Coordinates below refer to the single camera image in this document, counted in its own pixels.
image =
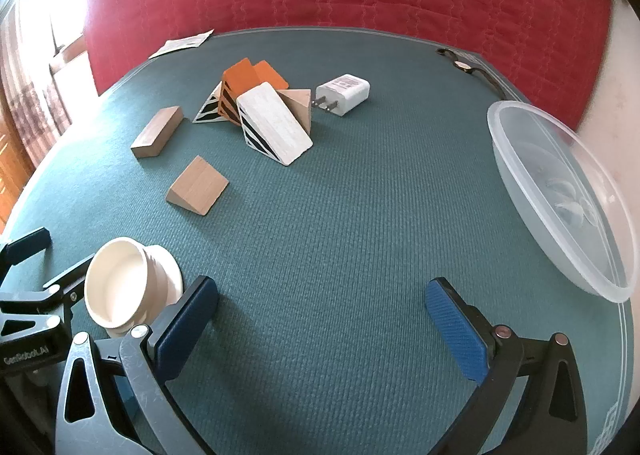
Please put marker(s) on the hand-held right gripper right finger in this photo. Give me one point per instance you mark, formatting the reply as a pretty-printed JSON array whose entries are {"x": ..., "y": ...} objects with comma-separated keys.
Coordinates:
[{"x": 457, "y": 330}]

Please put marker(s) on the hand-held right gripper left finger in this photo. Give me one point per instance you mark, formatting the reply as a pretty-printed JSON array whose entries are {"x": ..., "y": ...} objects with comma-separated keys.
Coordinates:
[{"x": 187, "y": 320}]

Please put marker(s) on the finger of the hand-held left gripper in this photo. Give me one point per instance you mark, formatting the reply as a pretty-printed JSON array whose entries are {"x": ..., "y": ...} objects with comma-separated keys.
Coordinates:
[
  {"x": 65, "y": 280},
  {"x": 27, "y": 244}
]

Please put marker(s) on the white round lid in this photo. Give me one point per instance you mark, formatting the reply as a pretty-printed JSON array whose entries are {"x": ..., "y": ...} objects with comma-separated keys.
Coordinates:
[{"x": 120, "y": 280}]

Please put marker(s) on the plain wooden wedge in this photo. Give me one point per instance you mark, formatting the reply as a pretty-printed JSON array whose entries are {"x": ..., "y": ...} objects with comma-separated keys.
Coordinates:
[{"x": 197, "y": 186}]

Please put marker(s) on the clear plastic bowl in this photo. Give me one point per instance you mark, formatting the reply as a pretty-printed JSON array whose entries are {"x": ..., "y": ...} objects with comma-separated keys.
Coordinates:
[{"x": 560, "y": 195}]

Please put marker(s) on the rectangular wooden block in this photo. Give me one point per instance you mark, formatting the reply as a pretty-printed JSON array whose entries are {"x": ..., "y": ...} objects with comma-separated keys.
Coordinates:
[{"x": 156, "y": 131}]

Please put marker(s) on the small white striped wedge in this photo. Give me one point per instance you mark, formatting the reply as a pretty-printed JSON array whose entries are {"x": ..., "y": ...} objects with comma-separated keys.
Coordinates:
[{"x": 210, "y": 107}]

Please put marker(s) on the large white striped wedge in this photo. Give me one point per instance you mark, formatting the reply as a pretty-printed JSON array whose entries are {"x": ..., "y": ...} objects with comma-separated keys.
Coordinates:
[{"x": 272, "y": 122}]

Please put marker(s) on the pale wooden wedge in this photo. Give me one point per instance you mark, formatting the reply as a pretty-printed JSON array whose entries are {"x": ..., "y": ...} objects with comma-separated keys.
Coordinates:
[{"x": 301, "y": 105}]

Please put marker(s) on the orange striped wedge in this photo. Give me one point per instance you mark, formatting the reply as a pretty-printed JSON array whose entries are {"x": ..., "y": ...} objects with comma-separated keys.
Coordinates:
[{"x": 240, "y": 77}]

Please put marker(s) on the plain orange wedge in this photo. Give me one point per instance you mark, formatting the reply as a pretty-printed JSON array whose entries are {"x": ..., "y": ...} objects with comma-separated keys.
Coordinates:
[{"x": 270, "y": 75}]

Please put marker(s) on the white charger plug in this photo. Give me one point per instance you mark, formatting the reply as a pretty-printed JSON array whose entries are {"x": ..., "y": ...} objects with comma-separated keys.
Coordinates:
[{"x": 345, "y": 91}]

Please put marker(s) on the wooden door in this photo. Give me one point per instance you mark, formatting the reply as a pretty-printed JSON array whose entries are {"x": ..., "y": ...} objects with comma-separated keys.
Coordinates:
[{"x": 6, "y": 160}]

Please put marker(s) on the patterned curtain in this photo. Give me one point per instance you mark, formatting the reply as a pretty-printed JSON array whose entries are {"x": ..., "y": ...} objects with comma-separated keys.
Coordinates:
[{"x": 35, "y": 85}]

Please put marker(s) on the white paper leaflet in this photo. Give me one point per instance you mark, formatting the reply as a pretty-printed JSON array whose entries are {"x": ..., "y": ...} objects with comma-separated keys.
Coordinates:
[{"x": 180, "y": 43}]

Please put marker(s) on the black wristwatch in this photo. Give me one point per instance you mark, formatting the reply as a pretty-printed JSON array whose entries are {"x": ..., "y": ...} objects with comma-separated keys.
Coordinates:
[{"x": 470, "y": 66}]

